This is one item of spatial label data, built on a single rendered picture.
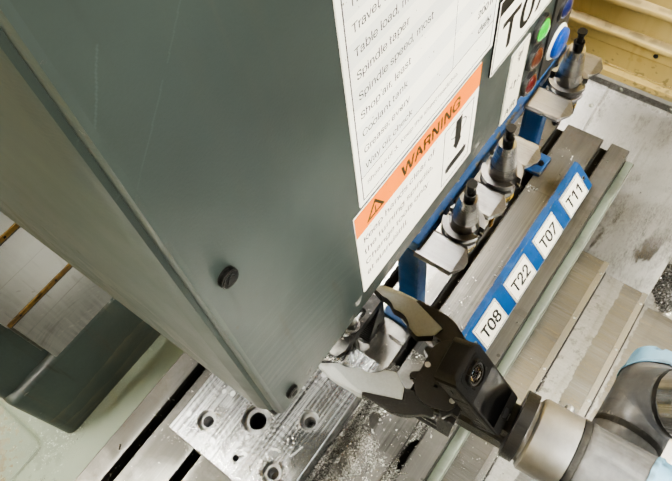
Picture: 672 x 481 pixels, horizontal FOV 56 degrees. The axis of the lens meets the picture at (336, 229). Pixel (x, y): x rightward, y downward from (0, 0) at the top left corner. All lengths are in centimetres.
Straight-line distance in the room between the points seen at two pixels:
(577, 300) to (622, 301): 10
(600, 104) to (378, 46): 136
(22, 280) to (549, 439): 87
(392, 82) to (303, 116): 8
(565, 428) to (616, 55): 111
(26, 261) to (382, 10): 94
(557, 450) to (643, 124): 111
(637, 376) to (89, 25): 71
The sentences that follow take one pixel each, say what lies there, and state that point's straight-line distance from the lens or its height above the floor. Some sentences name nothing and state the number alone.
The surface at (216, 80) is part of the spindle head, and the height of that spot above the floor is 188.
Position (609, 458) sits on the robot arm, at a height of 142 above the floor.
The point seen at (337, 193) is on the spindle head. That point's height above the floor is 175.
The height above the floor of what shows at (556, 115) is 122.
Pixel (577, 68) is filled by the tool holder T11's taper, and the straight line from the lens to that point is 111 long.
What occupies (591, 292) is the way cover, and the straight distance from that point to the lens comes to 149.
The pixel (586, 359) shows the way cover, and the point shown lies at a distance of 142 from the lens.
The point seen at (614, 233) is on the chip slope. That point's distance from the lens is 158.
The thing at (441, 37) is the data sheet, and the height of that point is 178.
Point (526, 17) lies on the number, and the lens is 52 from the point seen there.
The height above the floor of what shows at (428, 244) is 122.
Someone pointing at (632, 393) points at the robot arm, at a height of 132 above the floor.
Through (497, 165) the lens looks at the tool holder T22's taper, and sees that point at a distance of 97.
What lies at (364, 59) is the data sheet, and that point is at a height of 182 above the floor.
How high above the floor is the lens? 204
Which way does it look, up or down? 59 degrees down
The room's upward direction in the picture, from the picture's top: 11 degrees counter-clockwise
